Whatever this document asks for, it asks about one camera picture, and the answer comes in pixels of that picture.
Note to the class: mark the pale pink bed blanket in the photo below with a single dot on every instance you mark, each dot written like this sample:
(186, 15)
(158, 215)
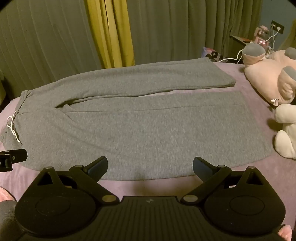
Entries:
(254, 178)

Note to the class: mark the grey towel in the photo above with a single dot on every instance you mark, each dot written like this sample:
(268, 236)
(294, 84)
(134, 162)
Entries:
(138, 127)

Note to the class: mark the yellow curtain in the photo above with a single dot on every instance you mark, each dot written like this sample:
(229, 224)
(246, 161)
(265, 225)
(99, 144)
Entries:
(111, 34)

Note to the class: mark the wall socket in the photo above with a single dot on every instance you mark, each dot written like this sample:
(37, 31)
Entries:
(277, 27)

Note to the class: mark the pink plush toy grey paws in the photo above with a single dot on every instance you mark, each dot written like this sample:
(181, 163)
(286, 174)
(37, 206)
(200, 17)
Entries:
(261, 69)

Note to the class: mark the white plush toy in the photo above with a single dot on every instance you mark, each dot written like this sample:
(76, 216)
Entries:
(286, 139)

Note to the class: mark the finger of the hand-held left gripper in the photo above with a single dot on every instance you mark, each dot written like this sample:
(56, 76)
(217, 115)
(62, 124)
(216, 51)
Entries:
(13, 157)

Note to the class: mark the colourful printed bag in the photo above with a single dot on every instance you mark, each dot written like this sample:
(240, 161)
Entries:
(211, 55)

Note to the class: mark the pink fluffy garment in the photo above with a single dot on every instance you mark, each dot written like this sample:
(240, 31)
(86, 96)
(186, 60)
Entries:
(5, 193)

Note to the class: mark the grey ribbed garment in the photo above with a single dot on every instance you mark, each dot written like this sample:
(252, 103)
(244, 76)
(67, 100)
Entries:
(8, 220)

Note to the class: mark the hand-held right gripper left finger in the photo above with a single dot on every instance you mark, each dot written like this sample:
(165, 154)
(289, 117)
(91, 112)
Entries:
(98, 168)

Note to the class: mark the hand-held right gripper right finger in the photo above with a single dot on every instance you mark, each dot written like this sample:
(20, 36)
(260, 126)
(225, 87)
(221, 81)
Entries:
(198, 168)

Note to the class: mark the dark nightstand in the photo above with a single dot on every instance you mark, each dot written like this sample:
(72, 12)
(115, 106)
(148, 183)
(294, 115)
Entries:
(240, 40)

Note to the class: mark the grey-green curtain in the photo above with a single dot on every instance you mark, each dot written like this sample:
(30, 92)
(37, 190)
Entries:
(46, 46)
(185, 27)

